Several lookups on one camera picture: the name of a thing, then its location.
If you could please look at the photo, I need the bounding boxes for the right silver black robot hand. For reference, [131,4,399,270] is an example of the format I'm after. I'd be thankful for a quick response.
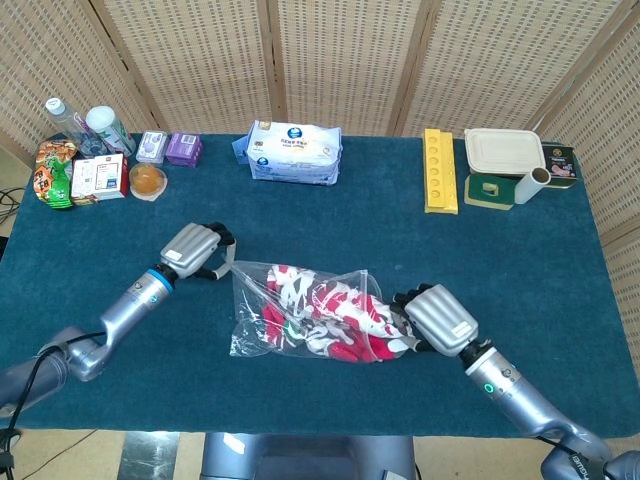
[390,283,479,359]

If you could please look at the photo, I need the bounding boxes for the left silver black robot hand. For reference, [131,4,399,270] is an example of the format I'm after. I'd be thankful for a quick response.
[158,221,237,282]

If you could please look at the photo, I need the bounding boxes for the clear plastic zip bag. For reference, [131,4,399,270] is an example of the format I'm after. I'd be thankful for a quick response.
[221,243,401,364]

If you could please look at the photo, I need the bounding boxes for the red white black clothes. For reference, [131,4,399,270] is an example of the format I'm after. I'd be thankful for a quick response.
[260,264,424,364]

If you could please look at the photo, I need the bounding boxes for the orange green snack bag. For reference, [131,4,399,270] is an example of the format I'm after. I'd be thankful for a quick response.
[33,139,81,212]

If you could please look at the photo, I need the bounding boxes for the blue carpet table cover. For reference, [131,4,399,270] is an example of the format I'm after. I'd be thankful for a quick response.
[0,132,634,442]

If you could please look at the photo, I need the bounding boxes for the orange jelly cup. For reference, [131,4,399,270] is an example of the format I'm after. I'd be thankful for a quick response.
[128,163,169,203]

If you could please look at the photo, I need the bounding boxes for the purple cardboard box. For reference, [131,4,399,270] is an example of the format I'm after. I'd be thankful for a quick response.
[164,132,204,168]

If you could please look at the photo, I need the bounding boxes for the pale purple soap box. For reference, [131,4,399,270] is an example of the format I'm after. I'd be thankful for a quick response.
[135,130,169,165]

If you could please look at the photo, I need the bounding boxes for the white red cardboard box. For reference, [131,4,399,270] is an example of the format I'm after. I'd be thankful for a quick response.
[70,153,130,207]

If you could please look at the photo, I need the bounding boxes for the green beige box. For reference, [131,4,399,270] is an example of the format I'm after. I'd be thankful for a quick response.
[463,173,519,210]

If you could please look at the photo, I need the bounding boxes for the white lidded green drink cup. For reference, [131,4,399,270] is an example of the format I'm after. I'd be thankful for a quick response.
[84,105,137,157]

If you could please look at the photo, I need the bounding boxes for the white blue tissue pack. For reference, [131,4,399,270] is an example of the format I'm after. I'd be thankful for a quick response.
[232,118,344,186]

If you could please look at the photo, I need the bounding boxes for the yellow tray with round holes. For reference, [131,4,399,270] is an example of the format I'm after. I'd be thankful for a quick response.
[423,128,460,215]

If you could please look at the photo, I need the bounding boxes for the white roll with cardboard core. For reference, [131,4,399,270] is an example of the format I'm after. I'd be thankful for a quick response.
[514,167,552,205]

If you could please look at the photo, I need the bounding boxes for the clear plastic water bottle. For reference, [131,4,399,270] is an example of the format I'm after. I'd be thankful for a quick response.
[44,97,96,157]

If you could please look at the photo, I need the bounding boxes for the beige lidded lunch box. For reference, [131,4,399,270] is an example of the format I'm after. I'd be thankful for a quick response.
[463,128,546,177]

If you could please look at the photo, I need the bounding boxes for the grey robot torso base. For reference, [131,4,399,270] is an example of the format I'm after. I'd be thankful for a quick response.
[199,432,419,480]

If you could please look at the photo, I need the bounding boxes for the dark luncheon meat tin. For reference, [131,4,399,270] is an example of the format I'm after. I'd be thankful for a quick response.
[539,144,580,191]

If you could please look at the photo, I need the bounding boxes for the grey metal table base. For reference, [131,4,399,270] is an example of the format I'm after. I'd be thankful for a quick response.
[121,432,181,480]

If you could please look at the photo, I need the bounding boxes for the woven folding screen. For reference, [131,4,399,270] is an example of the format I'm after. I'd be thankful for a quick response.
[0,0,640,480]

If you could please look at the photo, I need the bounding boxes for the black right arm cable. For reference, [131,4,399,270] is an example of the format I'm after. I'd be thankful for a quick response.
[535,433,569,454]

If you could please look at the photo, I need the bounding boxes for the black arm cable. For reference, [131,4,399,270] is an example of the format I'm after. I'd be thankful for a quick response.
[0,332,109,480]
[535,433,569,454]

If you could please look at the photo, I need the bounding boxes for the black floor cables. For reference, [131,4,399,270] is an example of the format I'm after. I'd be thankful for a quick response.
[0,187,24,224]

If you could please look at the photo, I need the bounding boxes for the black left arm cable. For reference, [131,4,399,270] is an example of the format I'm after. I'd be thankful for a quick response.
[0,332,109,480]

